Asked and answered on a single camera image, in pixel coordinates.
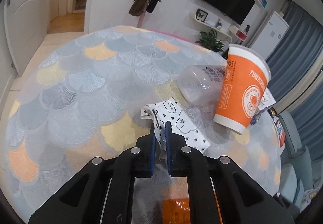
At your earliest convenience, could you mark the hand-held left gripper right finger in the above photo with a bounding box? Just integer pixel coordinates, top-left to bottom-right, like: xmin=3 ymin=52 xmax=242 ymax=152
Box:
xmin=165 ymin=121 xmax=294 ymax=224

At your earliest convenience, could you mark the grey blue sofa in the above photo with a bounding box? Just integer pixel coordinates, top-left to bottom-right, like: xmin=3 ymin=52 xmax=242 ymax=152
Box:
xmin=280 ymin=110 xmax=323 ymax=209

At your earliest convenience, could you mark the white door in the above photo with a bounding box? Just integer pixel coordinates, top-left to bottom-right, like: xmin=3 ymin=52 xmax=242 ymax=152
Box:
xmin=0 ymin=0 xmax=51 ymax=77

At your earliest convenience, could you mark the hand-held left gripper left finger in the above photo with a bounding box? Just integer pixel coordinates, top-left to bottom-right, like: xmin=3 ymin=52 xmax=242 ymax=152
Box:
xmin=28 ymin=123 xmax=157 ymax=224

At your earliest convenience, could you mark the red white box shelf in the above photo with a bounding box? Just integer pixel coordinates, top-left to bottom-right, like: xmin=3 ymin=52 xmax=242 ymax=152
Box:
xmin=229 ymin=25 xmax=249 ymax=42

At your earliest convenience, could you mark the white black patterned paper wrapper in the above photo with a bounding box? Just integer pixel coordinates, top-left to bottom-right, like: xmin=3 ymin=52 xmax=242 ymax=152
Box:
xmin=140 ymin=97 xmax=210 ymax=154

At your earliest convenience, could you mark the butterfly picture frame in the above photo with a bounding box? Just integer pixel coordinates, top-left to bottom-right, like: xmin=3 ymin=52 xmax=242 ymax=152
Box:
xmin=195 ymin=8 xmax=209 ymax=22

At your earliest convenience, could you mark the beige curtain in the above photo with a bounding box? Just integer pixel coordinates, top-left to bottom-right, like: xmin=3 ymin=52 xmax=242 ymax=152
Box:
xmin=288 ymin=63 xmax=323 ymax=114

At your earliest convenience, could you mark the white paper slip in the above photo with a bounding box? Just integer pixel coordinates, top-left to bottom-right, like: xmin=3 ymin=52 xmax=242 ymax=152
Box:
xmin=260 ymin=86 xmax=276 ymax=111

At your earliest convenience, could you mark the red white card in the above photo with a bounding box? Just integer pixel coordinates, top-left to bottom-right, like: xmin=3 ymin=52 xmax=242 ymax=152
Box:
xmin=274 ymin=116 xmax=286 ymax=149

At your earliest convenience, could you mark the white refrigerator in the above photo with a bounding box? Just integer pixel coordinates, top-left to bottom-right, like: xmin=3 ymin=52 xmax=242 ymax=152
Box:
xmin=246 ymin=10 xmax=290 ymax=62

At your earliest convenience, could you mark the orange paper cup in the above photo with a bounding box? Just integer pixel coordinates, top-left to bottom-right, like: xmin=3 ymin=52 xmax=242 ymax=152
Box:
xmin=213 ymin=43 xmax=272 ymax=136

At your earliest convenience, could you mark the clear plastic cup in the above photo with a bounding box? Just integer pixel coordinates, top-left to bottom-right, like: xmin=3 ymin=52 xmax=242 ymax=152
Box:
xmin=177 ymin=65 xmax=228 ymax=106

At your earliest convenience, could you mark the low white wall shelf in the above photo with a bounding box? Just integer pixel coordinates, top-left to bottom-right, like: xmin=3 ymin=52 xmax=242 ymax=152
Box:
xmin=189 ymin=11 xmax=233 ymax=40

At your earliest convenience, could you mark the potted green plant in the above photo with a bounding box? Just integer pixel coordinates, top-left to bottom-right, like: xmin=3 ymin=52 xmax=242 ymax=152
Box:
xmin=195 ymin=30 xmax=228 ymax=53

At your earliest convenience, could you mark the black shoulder bag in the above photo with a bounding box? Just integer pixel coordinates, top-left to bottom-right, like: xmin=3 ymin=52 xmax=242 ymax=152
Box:
xmin=146 ymin=0 xmax=161 ymax=13

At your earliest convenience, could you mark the orange foil wrapper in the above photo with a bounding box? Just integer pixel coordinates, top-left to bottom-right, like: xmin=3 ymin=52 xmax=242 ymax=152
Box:
xmin=162 ymin=198 xmax=223 ymax=224

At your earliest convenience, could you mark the blue curtain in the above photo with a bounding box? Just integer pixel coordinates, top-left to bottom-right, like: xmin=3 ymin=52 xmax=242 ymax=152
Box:
xmin=290 ymin=83 xmax=323 ymax=144
xmin=265 ymin=0 xmax=322 ymax=76

